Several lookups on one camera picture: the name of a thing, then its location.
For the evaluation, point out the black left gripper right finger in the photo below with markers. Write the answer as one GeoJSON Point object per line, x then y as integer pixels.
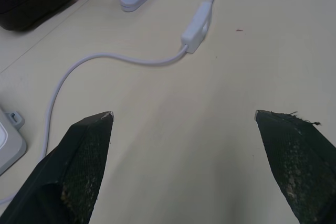
{"type": "Point", "coordinates": [294, 166]}

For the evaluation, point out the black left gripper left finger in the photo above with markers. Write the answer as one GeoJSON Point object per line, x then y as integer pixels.
{"type": "Point", "coordinates": [78, 171]}

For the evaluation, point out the white grey power strip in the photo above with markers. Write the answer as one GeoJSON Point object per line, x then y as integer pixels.
{"type": "Point", "coordinates": [9, 140]}

